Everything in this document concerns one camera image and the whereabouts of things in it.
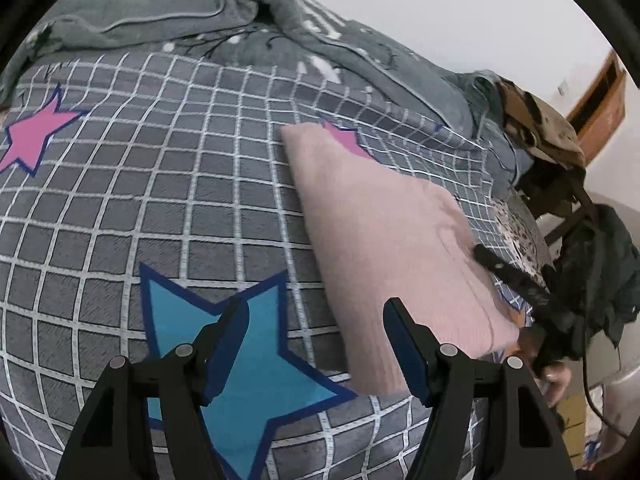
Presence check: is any dark green jacket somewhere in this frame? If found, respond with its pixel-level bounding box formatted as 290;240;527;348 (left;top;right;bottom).
552;204;640;348

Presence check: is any person's right hand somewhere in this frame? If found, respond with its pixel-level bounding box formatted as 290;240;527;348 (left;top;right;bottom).
517;327;572;408

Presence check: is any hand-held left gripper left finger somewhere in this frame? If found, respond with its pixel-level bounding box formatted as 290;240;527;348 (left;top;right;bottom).
54;296;251;480

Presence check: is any grey-green fleece blanket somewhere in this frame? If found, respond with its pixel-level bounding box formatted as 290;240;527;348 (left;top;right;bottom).
0;0;481;151

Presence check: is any wooden chair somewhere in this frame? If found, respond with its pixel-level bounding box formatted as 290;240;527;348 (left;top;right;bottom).
515;160;601;248

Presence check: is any wooden door frame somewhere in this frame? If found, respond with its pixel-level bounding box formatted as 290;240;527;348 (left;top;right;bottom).
566;49;629;167

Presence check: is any camouflage garment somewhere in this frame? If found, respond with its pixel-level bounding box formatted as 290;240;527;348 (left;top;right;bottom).
495;79;587;171

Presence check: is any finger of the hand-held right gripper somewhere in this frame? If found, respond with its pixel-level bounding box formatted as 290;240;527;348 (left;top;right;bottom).
472;244;551;313

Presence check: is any pink knit sweater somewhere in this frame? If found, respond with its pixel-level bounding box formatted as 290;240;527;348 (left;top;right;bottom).
280;121;523;396

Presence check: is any grey checked star bed cover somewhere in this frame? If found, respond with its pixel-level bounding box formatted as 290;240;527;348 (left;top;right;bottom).
0;47;546;480

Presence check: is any yellow cardboard box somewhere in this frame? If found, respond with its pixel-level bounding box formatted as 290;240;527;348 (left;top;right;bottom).
557;394;603;463

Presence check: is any blue denim garment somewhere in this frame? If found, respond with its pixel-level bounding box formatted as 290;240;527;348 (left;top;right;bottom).
460;72;536;188

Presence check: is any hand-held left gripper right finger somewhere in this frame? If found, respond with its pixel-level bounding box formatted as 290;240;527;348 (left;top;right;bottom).
382;297;576;480

